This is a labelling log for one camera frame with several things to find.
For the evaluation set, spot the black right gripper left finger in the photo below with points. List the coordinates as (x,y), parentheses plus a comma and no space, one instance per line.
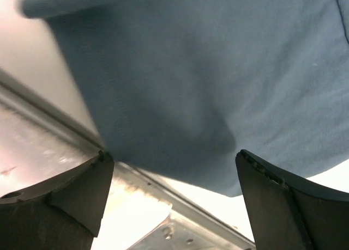
(62,212)

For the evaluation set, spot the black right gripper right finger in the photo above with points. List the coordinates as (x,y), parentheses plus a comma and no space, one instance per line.
(287,211)

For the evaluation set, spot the blue garment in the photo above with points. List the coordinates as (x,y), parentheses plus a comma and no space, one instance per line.
(178,87)

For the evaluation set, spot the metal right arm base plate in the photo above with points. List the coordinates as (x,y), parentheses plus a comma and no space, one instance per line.
(181,233)

